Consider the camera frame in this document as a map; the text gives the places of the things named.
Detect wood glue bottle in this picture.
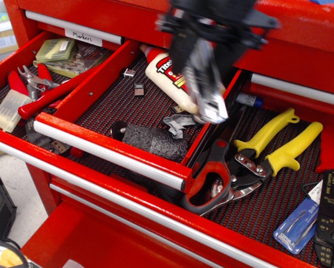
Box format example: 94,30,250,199
140,44,198,114

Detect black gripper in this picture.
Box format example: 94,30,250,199
156,1,280,84

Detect small brown connector block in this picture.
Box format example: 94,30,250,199
50,140,67,154

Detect silver box cutter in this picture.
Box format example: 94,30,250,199
182,39,228,124

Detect white markers label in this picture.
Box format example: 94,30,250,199
65,28,103,47

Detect long red handled tool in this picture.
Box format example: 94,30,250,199
18,66,100,119

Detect red grey handled scissors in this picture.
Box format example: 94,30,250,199
181,139,231,215

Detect flat packaged tool set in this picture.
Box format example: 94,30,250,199
42,41,114,78

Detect green plastic bit case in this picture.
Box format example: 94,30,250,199
36,38,75,62

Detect yellow handled tin snips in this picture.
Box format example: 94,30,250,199
198,108,323,216

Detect red cap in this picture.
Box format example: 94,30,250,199
70,147,84,159

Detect black sanding drum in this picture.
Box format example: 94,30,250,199
110,121,191,162

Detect silver usb dongle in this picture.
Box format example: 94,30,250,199
120,68,136,78

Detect usb stick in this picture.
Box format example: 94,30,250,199
171,106,186,114

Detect blue drill bit packet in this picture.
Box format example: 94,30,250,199
273,198,319,255

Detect small red open drawer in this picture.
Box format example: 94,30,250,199
33,39,243,194

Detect black wire stripper tool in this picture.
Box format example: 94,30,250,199
314,170,334,267

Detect clear plastic bit case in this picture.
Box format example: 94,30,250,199
0,89,33,133

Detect red handled pliers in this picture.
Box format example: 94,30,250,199
7,64,61,101

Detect red tool chest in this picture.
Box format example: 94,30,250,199
0,1,334,267

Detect red tool handle right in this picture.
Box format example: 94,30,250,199
316,125,334,173

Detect blue capped marker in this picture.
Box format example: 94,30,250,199
236,93,264,108

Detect black usb dongle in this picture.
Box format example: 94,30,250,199
134,83,144,97

